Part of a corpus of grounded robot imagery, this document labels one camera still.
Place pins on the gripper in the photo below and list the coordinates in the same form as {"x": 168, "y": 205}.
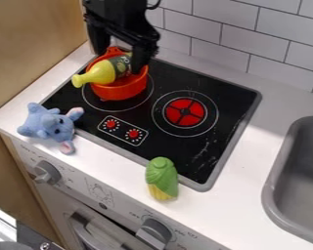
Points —
{"x": 120, "y": 22}

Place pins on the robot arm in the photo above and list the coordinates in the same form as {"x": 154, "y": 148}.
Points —
{"x": 113, "y": 6}

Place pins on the yellow toy bottle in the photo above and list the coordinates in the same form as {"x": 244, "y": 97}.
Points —
{"x": 100, "y": 73}

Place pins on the orange toy pot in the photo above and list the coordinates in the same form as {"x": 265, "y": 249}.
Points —
{"x": 122, "y": 88}

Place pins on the wooden board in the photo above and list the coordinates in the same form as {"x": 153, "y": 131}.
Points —
{"x": 28, "y": 42}

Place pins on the blue plush animal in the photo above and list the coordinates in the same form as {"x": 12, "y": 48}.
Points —
{"x": 52, "y": 125}

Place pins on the toy stove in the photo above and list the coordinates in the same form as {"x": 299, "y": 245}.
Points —
{"x": 185, "y": 140}

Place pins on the green yellow toy corn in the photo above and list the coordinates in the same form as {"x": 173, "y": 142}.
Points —
{"x": 162, "y": 177}

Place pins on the toy sink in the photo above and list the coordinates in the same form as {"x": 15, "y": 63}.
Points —
{"x": 300, "y": 182}

